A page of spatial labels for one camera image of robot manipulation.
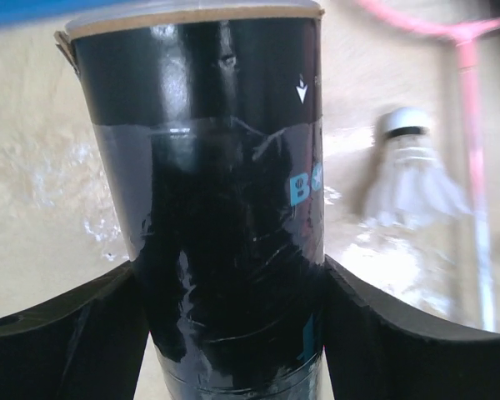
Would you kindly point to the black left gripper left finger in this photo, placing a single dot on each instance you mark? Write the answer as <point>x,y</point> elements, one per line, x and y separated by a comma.
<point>87,343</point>

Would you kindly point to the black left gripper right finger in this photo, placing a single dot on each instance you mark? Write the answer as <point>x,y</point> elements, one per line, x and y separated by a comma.
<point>379,347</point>

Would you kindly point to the white feather shuttlecock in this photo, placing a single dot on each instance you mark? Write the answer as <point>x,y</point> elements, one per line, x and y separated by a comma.
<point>412,188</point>

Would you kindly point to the black shuttlecock tube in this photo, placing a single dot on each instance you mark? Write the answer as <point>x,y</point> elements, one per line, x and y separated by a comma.
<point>208,118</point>

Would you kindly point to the pink badminton racket left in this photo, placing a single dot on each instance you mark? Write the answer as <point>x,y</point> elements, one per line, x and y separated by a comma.
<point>461,23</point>

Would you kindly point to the blue shelf unit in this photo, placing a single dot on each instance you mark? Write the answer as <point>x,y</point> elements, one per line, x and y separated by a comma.
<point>20,11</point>

